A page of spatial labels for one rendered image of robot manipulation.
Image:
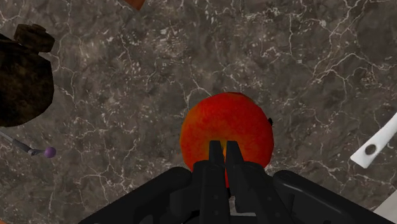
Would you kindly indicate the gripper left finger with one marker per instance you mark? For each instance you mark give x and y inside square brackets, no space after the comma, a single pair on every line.
[214,173]

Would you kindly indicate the orange object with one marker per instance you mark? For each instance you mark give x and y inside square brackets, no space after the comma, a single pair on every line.
[135,3]

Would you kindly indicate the red apple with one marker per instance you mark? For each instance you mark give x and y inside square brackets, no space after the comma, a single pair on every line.
[226,121]

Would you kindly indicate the grey tool with purple tip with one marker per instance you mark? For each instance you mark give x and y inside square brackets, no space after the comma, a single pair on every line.
[34,151]

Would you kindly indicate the dark brown lidded pot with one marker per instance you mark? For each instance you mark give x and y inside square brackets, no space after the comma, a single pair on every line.
[23,80]

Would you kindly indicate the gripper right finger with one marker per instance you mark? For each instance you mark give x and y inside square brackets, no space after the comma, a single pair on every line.
[248,180]

